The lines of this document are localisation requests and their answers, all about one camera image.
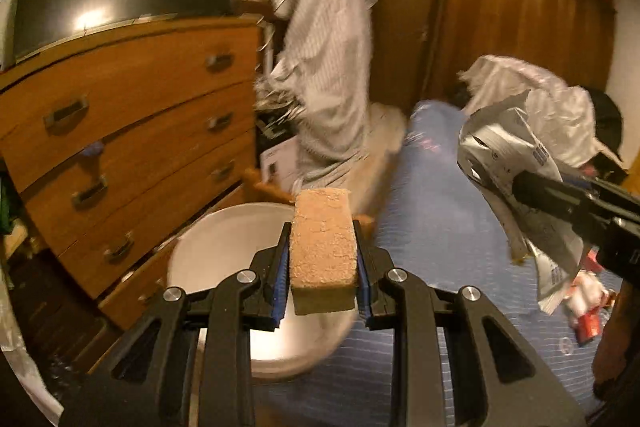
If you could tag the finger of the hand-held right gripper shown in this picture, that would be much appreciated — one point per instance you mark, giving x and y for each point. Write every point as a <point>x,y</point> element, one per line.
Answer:
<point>610,192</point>
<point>540,194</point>

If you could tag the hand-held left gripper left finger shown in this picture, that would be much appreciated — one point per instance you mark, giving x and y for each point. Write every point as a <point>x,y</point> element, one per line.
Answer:
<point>281,277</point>

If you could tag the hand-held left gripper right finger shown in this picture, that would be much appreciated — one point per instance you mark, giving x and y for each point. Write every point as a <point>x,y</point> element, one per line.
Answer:
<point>362,287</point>

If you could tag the tan sponge block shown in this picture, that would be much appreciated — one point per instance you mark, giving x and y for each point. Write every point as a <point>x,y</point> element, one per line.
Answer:
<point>325,252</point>

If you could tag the white plastic bin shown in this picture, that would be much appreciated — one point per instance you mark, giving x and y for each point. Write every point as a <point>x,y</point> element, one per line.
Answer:
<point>220,252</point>

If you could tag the white blue-printed wrapper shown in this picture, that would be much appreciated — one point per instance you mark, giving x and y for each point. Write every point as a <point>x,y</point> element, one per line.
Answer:
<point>500,142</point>

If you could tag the red white snack wrapper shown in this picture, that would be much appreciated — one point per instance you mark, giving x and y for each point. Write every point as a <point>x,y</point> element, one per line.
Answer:
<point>590,312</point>

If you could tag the blue patterned bedsheet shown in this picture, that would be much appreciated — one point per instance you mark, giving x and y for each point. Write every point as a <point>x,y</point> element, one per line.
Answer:
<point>440,207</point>

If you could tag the silvery white cloth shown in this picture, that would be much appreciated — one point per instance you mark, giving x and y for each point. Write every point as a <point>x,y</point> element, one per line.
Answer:
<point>525,82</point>

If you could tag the white cardboard box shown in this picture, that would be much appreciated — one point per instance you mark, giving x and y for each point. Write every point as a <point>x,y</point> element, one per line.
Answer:
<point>277,162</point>

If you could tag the brown wooden wardrobe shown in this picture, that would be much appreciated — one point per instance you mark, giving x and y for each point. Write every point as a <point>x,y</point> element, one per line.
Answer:
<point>525,17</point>

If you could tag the striped grey cloth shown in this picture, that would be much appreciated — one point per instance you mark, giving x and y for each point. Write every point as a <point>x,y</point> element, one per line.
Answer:
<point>325,82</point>

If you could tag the brown wooden door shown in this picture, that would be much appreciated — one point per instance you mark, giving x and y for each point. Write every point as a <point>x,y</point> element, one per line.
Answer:
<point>400,32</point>

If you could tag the wooden chest of drawers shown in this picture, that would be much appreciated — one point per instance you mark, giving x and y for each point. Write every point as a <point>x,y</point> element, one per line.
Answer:
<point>150,107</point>

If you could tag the blue cloth scrap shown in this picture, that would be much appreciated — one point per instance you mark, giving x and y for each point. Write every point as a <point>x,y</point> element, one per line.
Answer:
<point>92,150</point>

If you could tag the clear plastic bag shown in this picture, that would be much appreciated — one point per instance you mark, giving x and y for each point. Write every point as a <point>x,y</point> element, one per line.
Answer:
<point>20,357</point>

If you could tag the green cloth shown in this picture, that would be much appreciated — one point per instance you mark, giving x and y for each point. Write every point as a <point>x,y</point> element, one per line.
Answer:
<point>7,207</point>

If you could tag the wooden bed frame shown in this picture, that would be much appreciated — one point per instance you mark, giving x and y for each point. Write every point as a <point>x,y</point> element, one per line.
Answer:
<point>267,189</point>

